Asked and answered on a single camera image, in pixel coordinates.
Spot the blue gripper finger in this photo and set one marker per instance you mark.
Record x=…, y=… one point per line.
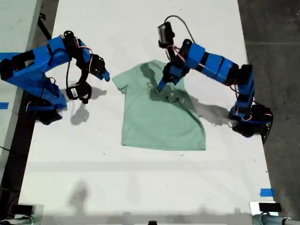
x=163, y=83
x=107, y=75
x=101, y=75

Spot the pale green T-shirt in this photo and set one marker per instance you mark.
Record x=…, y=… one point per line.
x=159, y=126

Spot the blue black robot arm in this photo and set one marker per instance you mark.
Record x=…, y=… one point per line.
x=215, y=63
x=39, y=56

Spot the black metal strut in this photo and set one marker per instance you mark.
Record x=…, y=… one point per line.
x=45, y=30

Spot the long blue tape strip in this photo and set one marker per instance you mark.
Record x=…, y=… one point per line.
x=8, y=56

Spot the pale side table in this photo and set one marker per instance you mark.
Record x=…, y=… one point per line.
x=14, y=28

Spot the short blue tape strip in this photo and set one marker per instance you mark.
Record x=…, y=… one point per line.
x=3, y=106
x=267, y=192

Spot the small black object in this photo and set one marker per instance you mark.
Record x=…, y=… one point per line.
x=152, y=223

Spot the small white box black top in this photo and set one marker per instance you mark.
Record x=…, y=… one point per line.
x=269, y=207
x=24, y=209

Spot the pale grey tube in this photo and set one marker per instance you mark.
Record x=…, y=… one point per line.
x=23, y=220
x=264, y=220

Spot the short black camera stalk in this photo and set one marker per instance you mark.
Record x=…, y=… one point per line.
x=171, y=55
x=82, y=75

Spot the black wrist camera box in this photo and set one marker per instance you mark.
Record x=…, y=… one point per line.
x=165, y=34
x=75, y=92

